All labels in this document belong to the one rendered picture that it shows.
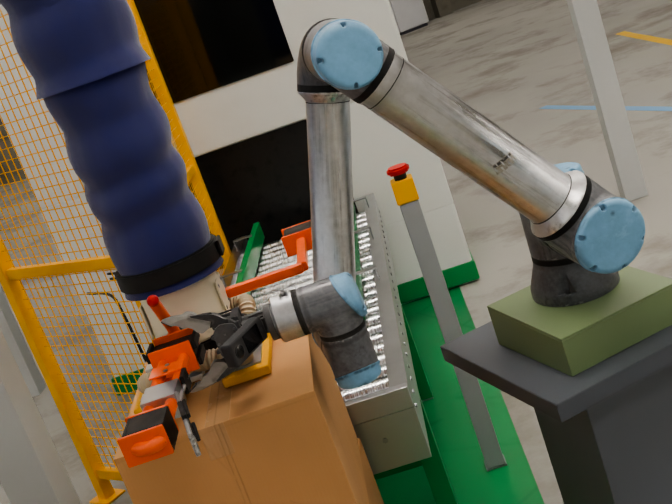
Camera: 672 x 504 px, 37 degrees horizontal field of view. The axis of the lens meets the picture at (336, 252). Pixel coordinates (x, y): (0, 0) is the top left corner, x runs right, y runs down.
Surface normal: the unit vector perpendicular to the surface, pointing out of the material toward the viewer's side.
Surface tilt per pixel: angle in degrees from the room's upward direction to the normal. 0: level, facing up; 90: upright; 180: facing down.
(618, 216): 96
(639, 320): 90
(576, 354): 90
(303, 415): 90
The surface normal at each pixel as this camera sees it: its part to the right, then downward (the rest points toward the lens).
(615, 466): 0.35, 0.14
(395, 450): 0.00, 0.27
